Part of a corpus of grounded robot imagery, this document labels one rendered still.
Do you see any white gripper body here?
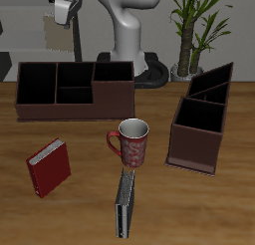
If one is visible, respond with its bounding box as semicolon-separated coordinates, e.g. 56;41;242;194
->
53;0;86;28

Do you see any dark brown desk caddy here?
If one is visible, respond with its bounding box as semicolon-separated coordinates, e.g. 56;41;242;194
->
164;62;235;177
14;60;136;123

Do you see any red book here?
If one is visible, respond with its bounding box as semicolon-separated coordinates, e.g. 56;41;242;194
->
26;137;73;199

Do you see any black book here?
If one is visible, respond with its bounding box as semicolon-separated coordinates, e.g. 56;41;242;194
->
115;167;136;240

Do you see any beige panel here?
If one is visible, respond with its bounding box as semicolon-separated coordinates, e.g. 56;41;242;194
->
43;13;75;54

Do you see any black pole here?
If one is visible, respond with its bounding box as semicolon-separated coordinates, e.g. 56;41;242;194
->
72;13;84;63

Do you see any black block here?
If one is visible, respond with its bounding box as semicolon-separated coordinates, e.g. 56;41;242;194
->
0;51;14;83

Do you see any green pot plant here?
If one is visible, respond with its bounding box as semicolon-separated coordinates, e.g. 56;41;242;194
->
168;0;236;84

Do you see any red patterned mug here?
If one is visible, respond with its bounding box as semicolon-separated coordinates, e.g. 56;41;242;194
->
106;118;150;169

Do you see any flat black base plate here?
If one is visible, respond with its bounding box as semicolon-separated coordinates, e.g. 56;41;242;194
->
96;51;170;90

